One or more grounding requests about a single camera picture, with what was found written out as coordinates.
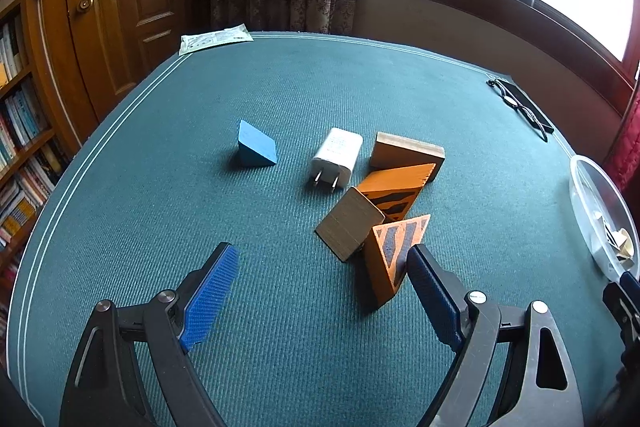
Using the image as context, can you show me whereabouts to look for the plain wooden wedge block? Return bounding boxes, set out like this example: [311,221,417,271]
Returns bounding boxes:
[315,187,386,263]

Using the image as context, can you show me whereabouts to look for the orange grey-striped triangular block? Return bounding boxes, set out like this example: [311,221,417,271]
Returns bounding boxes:
[363,214,432,311]

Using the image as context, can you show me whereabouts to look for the black eyeglasses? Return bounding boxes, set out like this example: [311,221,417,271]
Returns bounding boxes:
[486,77,551,142]

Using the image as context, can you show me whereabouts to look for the dark red cloth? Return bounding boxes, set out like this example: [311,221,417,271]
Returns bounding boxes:
[602,84,640,188]

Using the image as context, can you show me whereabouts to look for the white plug charger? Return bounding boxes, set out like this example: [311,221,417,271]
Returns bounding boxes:
[310,128,363,195]

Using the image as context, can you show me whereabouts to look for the rows of books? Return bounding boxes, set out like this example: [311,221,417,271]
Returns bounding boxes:
[0,14,68,333]

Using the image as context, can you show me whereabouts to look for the orange black-striped wedge block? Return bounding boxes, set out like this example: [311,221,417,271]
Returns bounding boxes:
[356,163,437,222]

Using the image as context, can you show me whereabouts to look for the clear plastic container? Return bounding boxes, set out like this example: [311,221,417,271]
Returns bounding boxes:
[570,154,640,283]

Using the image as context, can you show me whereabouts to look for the blue wooden wedge block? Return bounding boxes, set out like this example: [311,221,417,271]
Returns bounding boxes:
[236,119,278,168]

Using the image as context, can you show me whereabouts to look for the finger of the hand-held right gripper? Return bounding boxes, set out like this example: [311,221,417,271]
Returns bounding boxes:
[620,272,640,305]
[602,282,640,343]

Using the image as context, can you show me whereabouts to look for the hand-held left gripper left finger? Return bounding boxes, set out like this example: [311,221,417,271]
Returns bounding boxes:
[59,243,240,427]

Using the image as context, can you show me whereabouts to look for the white paper packet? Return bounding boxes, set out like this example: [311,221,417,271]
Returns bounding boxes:
[178,24,254,56]

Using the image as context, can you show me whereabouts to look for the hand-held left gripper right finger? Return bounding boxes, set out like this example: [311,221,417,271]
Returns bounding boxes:
[406,243,585,427]

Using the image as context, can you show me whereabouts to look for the wooden bookshelf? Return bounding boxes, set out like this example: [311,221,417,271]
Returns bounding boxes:
[0,0,83,358]

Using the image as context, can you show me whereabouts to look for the brown square wooden block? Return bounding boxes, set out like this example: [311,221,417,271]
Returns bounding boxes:
[369,132,446,185]

